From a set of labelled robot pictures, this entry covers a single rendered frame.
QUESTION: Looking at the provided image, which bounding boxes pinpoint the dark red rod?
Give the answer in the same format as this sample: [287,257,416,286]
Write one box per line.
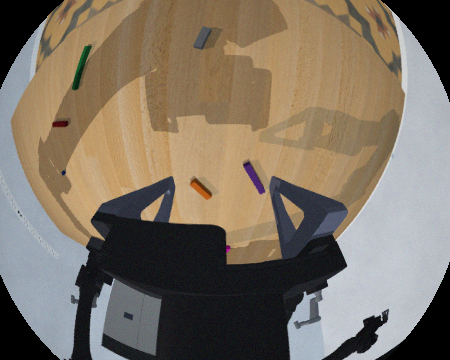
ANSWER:
[52,121,68,127]

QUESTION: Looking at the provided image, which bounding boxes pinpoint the green rod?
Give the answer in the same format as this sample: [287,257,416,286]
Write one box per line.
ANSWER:
[72,45,92,90]

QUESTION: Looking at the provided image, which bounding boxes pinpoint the purple rod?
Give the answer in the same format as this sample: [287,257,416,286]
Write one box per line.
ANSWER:
[243,161,265,194]

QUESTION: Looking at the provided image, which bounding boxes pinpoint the orange rod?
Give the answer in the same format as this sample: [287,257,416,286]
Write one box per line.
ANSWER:
[190,178,212,200]

